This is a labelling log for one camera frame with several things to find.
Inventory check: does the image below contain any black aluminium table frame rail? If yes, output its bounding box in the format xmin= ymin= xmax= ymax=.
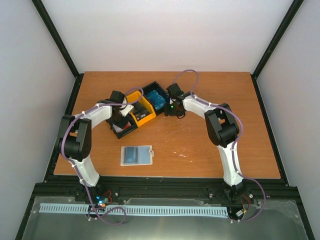
xmin=30 ymin=175 xmax=302 ymax=207

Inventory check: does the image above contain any black bin with red cards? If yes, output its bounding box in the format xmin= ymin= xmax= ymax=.
xmin=106 ymin=111 xmax=138 ymax=139

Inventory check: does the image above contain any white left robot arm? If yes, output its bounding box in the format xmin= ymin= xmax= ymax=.
xmin=55 ymin=91 xmax=134 ymax=202

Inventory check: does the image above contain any light blue slotted cable duct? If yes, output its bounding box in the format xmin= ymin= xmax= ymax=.
xmin=38 ymin=203 xmax=228 ymax=218

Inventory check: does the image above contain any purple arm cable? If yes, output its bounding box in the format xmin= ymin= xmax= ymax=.
xmin=170 ymin=69 xmax=267 ymax=223
xmin=60 ymin=86 xmax=146 ymax=225

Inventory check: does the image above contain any black vip card stack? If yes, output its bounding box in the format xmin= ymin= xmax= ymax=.
xmin=132 ymin=102 xmax=150 ymax=121

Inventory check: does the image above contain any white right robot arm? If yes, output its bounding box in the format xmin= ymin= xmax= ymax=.
xmin=166 ymin=83 xmax=244 ymax=202

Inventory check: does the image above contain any red white card stack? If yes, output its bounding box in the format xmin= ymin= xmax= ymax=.
xmin=112 ymin=122 xmax=132 ymax=134

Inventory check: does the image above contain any black bin with blue cards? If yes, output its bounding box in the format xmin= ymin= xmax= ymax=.
xmin=142 ymin=81 xmax=169 ymax=116

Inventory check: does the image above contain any yellow plastic bin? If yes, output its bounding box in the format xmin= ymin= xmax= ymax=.
xmin=126 ymin=90 xmax=157 ymax=128

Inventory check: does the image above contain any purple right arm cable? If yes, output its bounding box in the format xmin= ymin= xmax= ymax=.
xmin=170 ymin=69 xmax=267 ymax=223

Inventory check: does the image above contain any blue card stack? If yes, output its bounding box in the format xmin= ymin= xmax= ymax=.
xmin=146 ymin=90 xmax=166 ymax=111

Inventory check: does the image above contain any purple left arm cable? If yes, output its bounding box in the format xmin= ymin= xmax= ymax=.
xmin=60 ymin=86 xmax=146 ymax=225

